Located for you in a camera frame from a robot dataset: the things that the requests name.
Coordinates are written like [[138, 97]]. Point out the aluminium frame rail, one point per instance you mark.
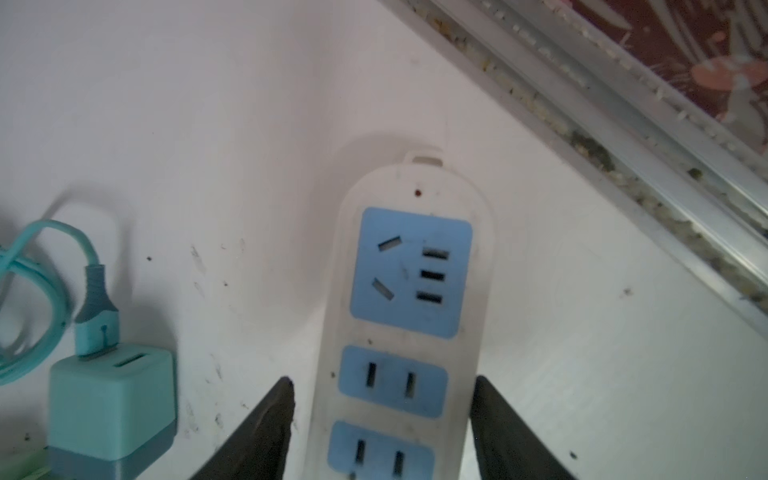
[[688, 181]]

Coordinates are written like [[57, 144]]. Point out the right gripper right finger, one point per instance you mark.
[[505, 446]]

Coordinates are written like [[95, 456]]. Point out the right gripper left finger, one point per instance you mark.
[[258, 448]]

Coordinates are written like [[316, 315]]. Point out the white blue power strip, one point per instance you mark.
[[412, 265]]

